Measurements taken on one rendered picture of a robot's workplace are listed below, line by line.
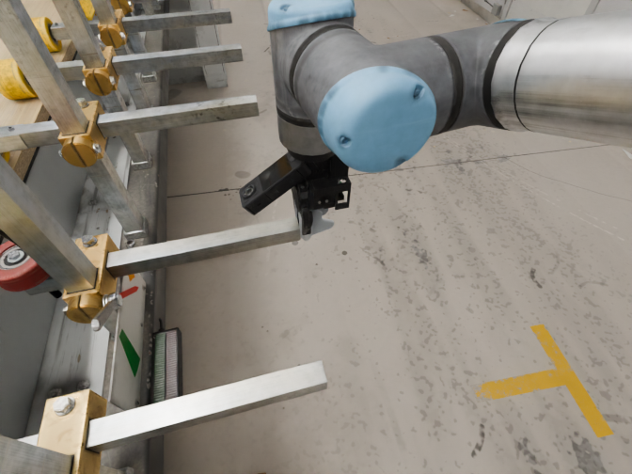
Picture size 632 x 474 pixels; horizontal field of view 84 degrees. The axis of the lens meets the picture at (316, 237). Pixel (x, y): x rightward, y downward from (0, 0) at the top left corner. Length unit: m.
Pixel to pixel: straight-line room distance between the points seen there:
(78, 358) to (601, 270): 1.97
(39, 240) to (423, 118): 0.45
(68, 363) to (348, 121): 0.74
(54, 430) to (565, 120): 0.59
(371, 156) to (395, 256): 1.37
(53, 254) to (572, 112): 0.56
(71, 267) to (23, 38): 0.32
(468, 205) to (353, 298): 0.85
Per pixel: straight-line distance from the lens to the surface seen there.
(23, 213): 0.51
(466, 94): 0.36
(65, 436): 0.54
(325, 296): 1.52
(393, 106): 0.30
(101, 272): 0.62
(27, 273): 0.63
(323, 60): 0.34
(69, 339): 0.91
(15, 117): 1.01
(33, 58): 0.68
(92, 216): 1.12
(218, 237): 0.61
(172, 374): 0.69
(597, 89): 0.30
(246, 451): 1.34
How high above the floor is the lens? 1.31
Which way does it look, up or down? 50 degrees down
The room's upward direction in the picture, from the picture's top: straight up
